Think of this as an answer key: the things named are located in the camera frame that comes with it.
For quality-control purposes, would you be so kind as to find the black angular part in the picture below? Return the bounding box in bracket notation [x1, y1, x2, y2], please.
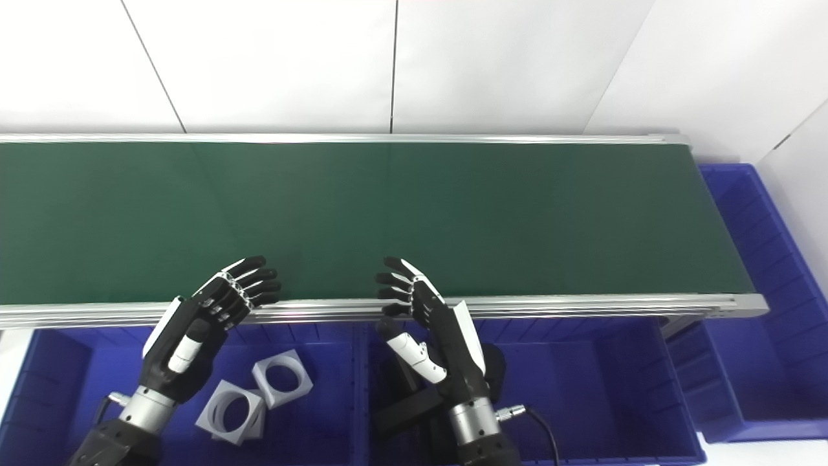
[372, 349, 448, 438]

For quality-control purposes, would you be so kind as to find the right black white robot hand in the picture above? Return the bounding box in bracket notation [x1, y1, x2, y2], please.
[375, 257, 490, 406]

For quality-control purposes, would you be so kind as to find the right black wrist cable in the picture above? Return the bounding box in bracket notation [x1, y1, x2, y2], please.
[495, 403, 561, 466]

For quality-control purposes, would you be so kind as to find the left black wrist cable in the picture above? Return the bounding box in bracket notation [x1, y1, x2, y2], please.
[96, 392, 130, 427]

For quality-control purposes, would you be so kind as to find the empty blue bin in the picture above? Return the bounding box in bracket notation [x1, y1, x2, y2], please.
[666, 163, 828, 444]

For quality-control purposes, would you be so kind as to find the blue bin with white parts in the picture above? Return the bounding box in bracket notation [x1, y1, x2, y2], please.
[0, 322, 363, 466]

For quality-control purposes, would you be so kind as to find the blue bin with black parts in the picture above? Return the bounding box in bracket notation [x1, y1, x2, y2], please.
[353, 317, 707, 466]

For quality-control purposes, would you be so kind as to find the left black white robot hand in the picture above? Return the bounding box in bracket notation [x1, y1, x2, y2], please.
[139, 256, 282, 405]

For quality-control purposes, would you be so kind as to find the green conveyor belt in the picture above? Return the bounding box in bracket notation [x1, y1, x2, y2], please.
[0, 142, 756, 305]
[0, 133, 770, 331]

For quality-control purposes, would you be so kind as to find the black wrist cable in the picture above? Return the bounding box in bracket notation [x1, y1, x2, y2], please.
[495, 403, 561, 466]
[96, 392, 130, 427]

